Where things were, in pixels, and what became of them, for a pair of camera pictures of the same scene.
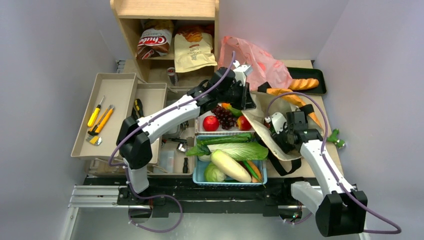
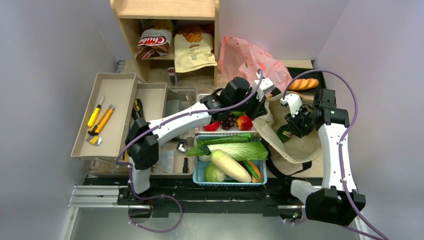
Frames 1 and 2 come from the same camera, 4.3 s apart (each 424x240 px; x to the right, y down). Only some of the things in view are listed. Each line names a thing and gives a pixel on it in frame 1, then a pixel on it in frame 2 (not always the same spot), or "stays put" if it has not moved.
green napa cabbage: [241, 151] stays put
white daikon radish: [232, 167] stays put
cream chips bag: [189, 55] stays put
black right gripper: [276, 134] → [292, 125]
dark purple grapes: [225, 118] stays put
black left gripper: [245, 101] → [259, 109]
